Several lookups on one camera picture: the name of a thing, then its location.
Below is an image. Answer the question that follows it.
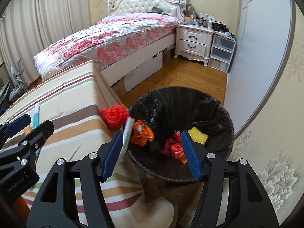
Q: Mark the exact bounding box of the teal white tube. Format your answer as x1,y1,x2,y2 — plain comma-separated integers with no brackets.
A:
32,103,39,129

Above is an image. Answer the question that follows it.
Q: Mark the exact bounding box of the yellow foam net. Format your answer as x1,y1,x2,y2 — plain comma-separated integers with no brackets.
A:
188,127,208,145

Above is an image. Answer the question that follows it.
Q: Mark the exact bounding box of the orange paper piece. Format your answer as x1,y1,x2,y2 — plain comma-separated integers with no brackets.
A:
170,143,187,164

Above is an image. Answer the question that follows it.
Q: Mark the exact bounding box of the red foam net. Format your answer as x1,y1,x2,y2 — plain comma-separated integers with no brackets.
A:
101,104,130,132

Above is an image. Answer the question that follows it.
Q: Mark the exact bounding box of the white green tube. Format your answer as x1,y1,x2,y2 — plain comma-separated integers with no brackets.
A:
118,117,135,163

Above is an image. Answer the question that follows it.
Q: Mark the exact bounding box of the orange plastic wrapper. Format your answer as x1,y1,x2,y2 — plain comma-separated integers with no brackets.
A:
130,120,155,147

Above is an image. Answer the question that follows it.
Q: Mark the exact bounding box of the amber bottle black cap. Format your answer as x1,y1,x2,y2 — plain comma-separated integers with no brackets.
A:
24,125,31,135

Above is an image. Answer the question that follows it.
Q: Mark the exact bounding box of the black trash bin with bag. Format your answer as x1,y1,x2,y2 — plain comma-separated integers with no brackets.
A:
127,86,235,183

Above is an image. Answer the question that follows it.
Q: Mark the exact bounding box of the grey office chair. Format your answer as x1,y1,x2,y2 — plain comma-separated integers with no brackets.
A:
9,59,28,102

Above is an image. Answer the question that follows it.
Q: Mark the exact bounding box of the striped bed cover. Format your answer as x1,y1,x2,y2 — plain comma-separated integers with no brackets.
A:
1,62,177,227

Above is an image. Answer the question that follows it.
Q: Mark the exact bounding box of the white cardboard box under bed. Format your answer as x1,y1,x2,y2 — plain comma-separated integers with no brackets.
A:
111,52,163,98

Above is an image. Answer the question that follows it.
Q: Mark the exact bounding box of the beige curtain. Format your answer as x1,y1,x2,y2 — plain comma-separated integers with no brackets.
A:
1,0,90,82

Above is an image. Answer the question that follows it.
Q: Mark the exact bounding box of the bed with floral quilt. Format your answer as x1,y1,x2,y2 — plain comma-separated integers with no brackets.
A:
33,12,179,84

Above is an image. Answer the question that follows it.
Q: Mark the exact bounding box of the plastic drawer unit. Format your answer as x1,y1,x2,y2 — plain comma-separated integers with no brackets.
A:
208,32,237,73

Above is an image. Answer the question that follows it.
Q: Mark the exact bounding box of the white nightstand with drawers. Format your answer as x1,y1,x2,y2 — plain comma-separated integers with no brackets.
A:
174,24,214,67

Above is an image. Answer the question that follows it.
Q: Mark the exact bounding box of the white sliding wardrobe door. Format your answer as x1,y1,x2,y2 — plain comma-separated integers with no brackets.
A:
224,0,295,136

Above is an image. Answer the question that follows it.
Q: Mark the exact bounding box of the clutter on nightstand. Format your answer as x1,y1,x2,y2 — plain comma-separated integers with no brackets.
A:
179,3,235,39

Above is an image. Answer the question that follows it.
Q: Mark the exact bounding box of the white tufted headboard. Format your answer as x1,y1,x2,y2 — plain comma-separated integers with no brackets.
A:
107,0,188,19

